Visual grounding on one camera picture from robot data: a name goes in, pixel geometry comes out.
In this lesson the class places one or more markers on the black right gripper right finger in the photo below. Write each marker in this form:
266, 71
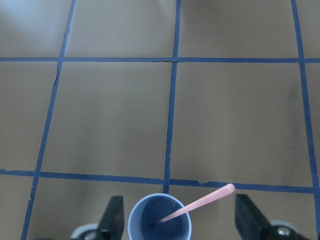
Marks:
250, 222

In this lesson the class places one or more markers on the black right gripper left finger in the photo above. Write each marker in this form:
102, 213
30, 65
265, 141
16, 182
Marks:
111, 225

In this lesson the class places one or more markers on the pink chopstick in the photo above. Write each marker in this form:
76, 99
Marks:
207, 199

